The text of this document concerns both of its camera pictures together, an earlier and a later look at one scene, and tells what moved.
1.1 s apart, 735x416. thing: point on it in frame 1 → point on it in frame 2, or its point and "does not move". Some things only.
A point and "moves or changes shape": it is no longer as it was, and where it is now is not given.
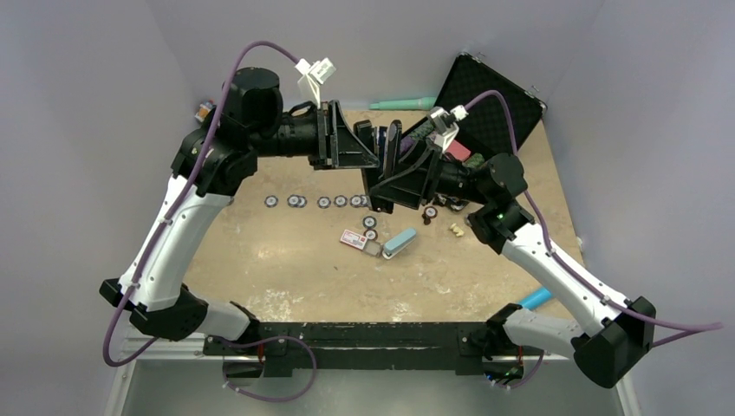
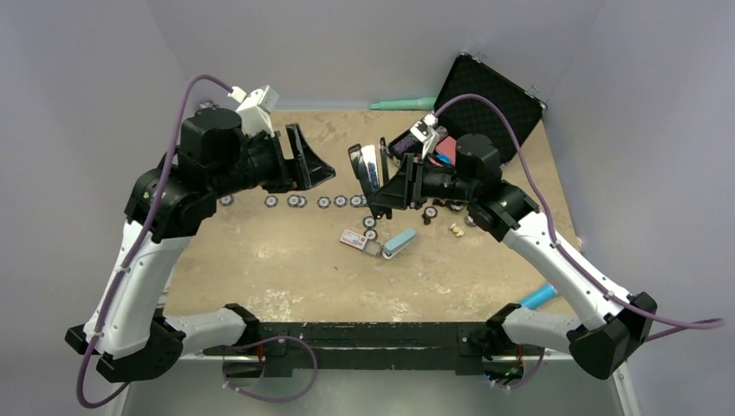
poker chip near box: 371,234 does not move
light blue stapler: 398,242 does not move
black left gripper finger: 349,151 → 311,169
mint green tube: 426,103 does not move
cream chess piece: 457,230 does not move
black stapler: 394,132 moves or changes shape
